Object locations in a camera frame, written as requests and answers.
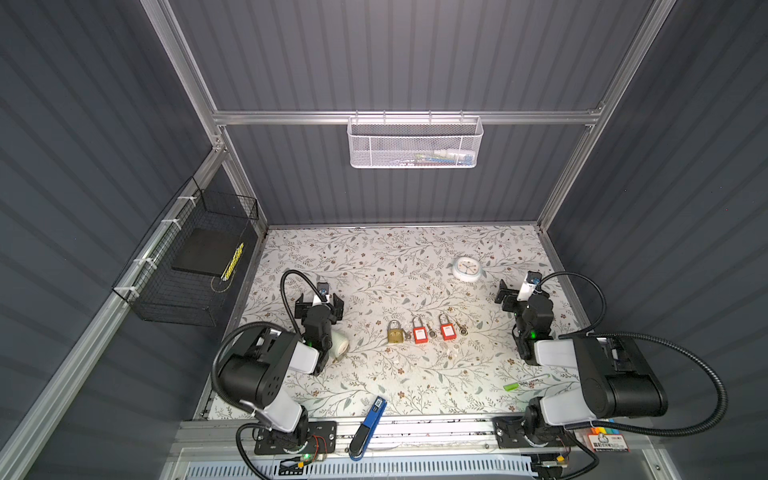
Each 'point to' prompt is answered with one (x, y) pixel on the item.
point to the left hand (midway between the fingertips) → (316, 296)
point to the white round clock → (467, 269)
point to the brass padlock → (395, 332)
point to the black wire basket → (156, 292)
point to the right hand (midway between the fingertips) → (523, 284)
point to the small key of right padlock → (463, 329)
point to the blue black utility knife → (363, 437)
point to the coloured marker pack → (607, 440)
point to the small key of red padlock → (432, 333)
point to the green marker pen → (524, 384)
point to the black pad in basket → (204, 250)
